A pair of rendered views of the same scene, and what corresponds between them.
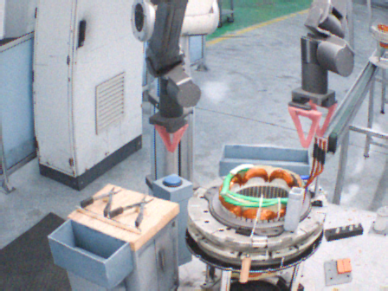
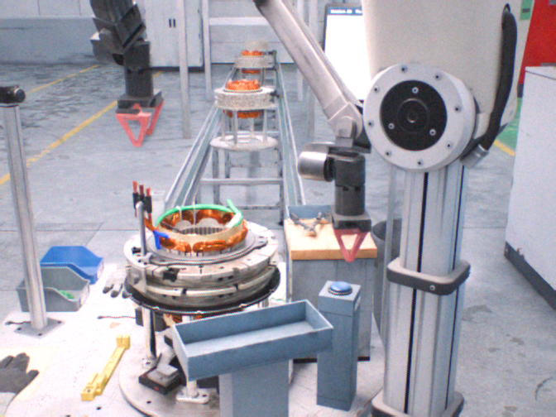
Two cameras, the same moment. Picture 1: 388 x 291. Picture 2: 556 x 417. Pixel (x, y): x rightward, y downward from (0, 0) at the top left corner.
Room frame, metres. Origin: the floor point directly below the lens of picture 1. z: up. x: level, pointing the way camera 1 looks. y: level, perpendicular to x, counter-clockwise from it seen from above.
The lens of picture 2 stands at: (2.21, -0.61, 1.58)
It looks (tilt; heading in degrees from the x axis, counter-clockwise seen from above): 19 degrees down; 151
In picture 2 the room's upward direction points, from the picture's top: straight up
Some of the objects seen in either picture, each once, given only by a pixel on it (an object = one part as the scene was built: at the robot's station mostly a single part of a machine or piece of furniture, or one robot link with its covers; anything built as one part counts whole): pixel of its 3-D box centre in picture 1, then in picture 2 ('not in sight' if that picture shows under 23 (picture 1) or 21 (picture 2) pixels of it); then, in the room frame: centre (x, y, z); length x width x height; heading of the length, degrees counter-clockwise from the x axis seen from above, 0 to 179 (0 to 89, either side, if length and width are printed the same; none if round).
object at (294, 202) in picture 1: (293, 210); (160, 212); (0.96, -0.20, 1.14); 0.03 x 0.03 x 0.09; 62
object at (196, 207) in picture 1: (262, 206); (202, 245); (1.07, -0.15, 1.09); 0.32 x 0.32 x 0.01
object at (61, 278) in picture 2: not in sight; (55, 289); (0.54, -0.38, 0.82); 0.16 x 0.14 x 0.07; 61
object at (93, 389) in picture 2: not in sight; (107, 365); (0.96, -0.34, 0.80); 0.22 x 0.04 x 0.03; 145
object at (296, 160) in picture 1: (263, 202); (253, 398); (1.39, -0.19, 0.92); 0.25 x 0.11 x 0.28; 82
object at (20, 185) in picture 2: not in sight; (25, 222); (0.67, -0.44, 1.07); 0.03 x 0.03 x 0.57; 36
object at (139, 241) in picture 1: (120, 216); (328, 237); (1.09, 0.16, 1.05); 0.20 x 0.19 x 0.02; 154
